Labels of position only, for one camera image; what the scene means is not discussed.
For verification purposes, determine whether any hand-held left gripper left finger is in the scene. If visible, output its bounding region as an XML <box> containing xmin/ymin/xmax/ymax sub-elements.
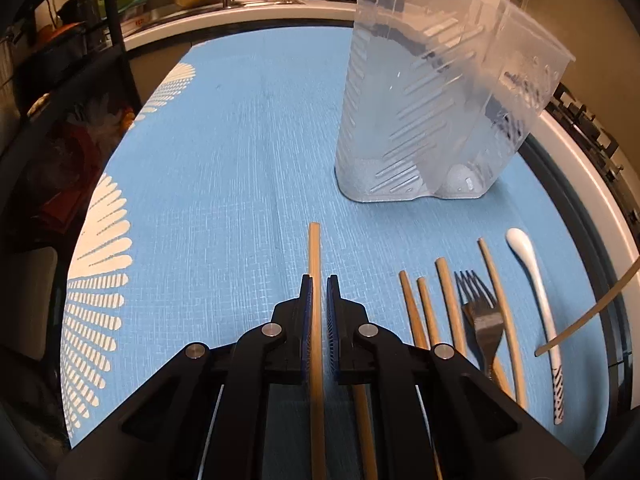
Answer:
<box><xmin>55</xmin><ymin>274</ymin><xmax>314</xmax><ymax>480</ymax></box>

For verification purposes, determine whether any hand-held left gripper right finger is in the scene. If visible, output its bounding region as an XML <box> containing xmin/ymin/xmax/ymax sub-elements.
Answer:
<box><xmin>326</xmin><ymin>275</ymin><xmax>586</xmax><ymax>480</ymax></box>

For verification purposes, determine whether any clear plastic utensil holder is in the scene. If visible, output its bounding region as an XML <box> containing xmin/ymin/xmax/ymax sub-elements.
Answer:
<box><xmin>334</xmin><ymin>0</ymin><xmax>573</xmax><ymax>204</ymax></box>

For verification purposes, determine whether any metal fork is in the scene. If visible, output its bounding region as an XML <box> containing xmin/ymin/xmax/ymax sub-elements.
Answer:
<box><xmin>454</xmin><ymin>270</ymin><xmax>515</xmax><ymax>400</ymax></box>

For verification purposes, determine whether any blue patterned tablecloth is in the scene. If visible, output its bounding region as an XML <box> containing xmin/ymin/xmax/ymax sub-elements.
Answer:
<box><xmin>60</xmin><ymin>25</ymin><xmax>608</xmax><ymax>480</ymax></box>

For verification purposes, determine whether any beige storage box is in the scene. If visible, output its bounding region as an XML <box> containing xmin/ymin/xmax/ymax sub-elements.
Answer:
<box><xmin>0</xmin><ymin>247</ymin><xmax>58</xmax><ymax>361</ymax></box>

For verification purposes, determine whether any black gas stove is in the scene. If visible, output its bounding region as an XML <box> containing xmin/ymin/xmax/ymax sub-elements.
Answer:
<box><xmin>545</xmin><ymin>82</ymin><xmax>640</xmax><ymax>241</ymax></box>

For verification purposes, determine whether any steel sink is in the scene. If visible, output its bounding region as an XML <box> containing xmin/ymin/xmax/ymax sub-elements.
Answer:
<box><xmin>172</xmin><ymin>0</ymin><xmax>306</xmax><ymax>16</ymax></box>

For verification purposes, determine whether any black metal shelf rack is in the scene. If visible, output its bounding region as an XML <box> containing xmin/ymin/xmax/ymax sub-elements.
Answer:
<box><xmin>0</xmin><ymin>0</ymin><xmax>146</xmax><ymax>241</ymax></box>

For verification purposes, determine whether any orange pot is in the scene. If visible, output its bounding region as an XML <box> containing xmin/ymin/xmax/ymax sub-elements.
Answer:
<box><xmin>37</xmin><ymin>22</ymin><xmax>83</xmax><ymax>43</ymax></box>

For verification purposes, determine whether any black pot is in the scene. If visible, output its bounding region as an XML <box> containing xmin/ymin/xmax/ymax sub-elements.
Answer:
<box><xmin>57</xmin><ymin>0</ymin><xmax>108</xmax><ymax>26</ymax></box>

